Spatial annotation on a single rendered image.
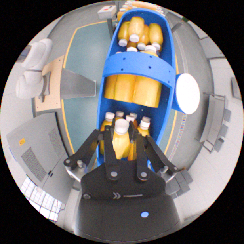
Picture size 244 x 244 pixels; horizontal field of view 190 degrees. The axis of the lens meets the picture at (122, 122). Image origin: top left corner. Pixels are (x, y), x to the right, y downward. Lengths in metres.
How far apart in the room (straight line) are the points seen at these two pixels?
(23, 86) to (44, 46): 0.24
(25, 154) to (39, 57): 1.37
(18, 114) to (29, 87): 2.27
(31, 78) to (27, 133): 1.14
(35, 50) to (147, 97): 0.57
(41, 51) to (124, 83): 0.51
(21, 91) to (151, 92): 0.62
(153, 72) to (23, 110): 2.89
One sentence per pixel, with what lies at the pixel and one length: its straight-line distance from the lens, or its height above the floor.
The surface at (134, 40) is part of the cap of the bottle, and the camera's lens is 0.39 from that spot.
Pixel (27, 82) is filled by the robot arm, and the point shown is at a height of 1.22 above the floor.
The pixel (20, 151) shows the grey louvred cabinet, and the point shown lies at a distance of 1.56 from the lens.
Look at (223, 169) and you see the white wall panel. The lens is 3.64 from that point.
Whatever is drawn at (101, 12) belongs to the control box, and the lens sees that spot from 0.79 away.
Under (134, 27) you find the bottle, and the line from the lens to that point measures 0.41.
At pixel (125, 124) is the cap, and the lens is 0.21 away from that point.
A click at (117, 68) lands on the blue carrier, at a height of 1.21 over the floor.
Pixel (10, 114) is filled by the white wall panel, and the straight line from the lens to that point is 2.75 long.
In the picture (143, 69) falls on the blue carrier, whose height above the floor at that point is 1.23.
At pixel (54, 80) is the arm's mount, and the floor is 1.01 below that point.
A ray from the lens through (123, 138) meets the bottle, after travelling 0.23.
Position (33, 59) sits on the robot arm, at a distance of 0.54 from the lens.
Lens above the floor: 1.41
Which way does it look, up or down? 71 degrees down
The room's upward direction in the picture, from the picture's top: 176 degrees clockwise
